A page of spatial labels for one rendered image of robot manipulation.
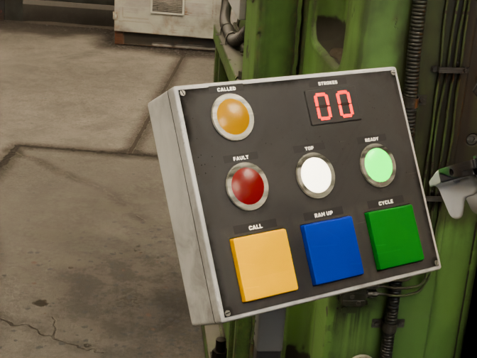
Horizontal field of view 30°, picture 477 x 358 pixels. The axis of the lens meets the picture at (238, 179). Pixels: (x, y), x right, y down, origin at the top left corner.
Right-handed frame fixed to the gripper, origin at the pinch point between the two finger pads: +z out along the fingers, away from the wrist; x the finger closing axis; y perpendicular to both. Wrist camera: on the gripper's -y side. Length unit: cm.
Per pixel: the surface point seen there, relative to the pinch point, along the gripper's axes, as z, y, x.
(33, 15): 601, -223, 166
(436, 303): 40, 19, 30
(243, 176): 10.4, -4.6, -20.3
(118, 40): 522, -175, 200
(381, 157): 10.3, -4.3, 0.7
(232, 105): 10.4, -13.3, -19.8
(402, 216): 10.0, 3.7, 1.7
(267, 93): 10.8, -14.4, -14.2
